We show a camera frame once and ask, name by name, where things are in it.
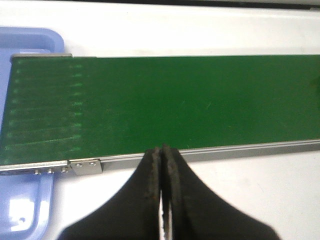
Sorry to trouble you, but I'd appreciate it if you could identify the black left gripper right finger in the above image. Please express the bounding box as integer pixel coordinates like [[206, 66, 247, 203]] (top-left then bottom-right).
[[161, 145, 279, 240]]

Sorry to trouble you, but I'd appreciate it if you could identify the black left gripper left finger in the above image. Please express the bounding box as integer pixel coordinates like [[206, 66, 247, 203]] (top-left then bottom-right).
[[58, 147, 160, 240]]

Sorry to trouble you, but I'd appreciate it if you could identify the blue plastic tray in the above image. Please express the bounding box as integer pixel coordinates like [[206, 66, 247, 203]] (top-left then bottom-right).
[[0, 27, 64, 240]]

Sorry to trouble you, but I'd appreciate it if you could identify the green conveyor belt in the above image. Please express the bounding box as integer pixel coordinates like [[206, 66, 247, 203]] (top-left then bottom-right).
[[0, 55, 320, 166]]

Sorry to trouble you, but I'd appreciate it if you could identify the aluminium conveyor frame rail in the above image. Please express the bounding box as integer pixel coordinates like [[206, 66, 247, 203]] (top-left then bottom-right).
[[0, 139, 320, 176]]

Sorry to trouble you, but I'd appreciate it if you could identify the silver metal bracket plate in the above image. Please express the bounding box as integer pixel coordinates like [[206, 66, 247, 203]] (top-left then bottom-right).
[[69, 158, 103, 176]]

